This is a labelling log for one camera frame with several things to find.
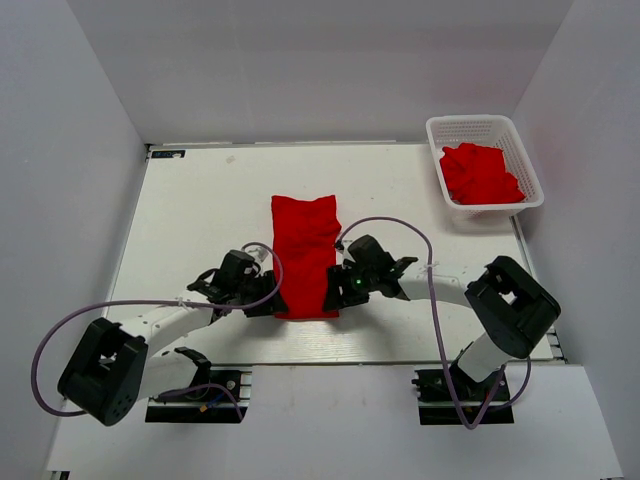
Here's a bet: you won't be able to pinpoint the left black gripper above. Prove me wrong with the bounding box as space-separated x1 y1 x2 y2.
233 269 289 317

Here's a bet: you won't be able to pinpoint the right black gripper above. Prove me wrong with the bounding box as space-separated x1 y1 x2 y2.
323 263 378 313

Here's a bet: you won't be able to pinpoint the red t shirt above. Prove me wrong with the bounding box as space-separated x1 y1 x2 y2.
271 195 341 320

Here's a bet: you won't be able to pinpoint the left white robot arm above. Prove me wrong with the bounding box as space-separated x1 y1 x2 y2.
57 242 285 426

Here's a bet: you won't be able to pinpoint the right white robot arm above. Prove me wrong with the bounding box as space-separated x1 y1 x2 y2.
323 235 561 399

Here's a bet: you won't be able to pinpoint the red shirts in basket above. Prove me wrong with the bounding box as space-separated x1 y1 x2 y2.
439 143 525 205

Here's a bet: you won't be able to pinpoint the white plastic basket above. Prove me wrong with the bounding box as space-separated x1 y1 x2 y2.
426 114 544 219

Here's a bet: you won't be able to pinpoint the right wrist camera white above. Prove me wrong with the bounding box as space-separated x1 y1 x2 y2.
334 241 353 264

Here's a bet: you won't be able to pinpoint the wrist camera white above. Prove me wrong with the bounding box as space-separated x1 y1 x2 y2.
334 241 353 264
242 244 269 265

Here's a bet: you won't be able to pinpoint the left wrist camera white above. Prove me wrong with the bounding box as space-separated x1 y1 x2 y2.
242 244 269 265

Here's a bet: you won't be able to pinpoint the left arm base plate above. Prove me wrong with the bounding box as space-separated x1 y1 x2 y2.
145 367 252 425

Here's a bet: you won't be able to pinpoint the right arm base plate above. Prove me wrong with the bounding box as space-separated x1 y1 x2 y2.
412 369 514 426

